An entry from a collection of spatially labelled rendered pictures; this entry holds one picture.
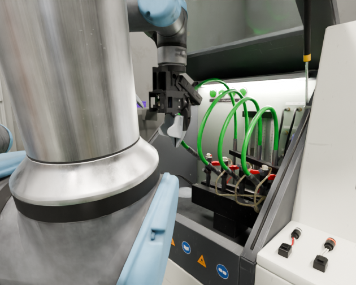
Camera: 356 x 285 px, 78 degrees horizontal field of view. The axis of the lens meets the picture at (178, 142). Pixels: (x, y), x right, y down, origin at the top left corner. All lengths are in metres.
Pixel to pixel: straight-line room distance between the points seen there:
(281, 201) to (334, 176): 0.16
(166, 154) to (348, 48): 0.84
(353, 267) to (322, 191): 0.20
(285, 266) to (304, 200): 0.24
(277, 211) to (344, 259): 0.16
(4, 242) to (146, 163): 0.12
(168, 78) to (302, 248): 0.53
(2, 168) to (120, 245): 0.13
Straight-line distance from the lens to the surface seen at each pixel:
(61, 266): 0.19
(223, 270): 0.69
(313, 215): 0.76
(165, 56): 0.57
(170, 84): 0.57
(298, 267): 0.59
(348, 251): 0.70
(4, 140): 0.89
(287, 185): 0.68
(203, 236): 0.69
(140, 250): 0.17
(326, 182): 0.74
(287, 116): 1.05
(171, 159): 1.20
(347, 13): 7.60
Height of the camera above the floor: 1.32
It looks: 10 degrees down
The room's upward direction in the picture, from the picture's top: straight up
